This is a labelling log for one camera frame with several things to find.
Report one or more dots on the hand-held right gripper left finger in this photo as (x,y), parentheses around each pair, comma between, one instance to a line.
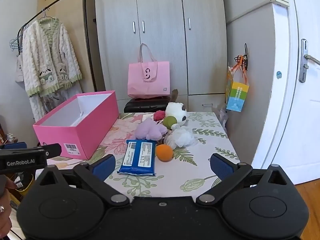
(103,167)

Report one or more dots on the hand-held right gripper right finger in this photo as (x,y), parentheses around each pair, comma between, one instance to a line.
(221,167)

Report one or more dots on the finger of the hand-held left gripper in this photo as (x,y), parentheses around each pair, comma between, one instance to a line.
(15,145)
(53,149)

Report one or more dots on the pink cardboard box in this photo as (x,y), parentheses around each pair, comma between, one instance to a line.
(62,135)

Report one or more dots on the blue wipes packet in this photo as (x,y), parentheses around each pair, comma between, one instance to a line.
(136,160)

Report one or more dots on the clear plastic item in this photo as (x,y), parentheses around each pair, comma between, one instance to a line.
(182,136)

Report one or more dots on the orange ball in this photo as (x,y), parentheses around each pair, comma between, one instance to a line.
(164,153)

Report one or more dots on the green makeup sponge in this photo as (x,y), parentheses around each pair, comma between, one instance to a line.
(170,122)

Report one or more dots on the person's left hand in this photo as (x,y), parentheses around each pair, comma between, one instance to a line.
(5,217)

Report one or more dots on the yellow container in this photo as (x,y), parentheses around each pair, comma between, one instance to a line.
(25,186)

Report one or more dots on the floral tablecloth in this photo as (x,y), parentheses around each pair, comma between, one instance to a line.
(212,140)

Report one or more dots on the white fluffy pajama pants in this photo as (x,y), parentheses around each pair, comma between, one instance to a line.
(37,106)

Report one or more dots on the small white box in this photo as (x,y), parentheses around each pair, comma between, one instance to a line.
(146,117)

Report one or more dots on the white panda plush toy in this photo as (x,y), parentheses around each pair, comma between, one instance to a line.
(176,111)

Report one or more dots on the colourful paper gift bag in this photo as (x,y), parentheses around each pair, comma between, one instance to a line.
(237,95)

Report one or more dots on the black suitcase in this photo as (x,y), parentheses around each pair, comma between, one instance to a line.
(147,104)

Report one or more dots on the white hanging cloth bag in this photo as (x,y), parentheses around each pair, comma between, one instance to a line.
(19,67)

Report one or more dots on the white door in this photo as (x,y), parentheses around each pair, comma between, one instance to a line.
(282,117)

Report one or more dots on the brown plush toy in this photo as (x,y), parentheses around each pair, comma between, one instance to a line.
(174,95)

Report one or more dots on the white fluffy cardigan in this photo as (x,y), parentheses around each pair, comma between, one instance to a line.
(47,55)

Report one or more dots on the pink tote bag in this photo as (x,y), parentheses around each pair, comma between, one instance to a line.
(148,80)

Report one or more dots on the blue door sticker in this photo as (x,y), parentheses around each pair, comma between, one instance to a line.
(279,75)

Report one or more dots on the black clothes rack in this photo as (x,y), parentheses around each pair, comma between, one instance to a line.
(85,30)

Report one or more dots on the grey wardrobe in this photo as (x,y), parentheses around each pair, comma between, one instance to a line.
(160,12)

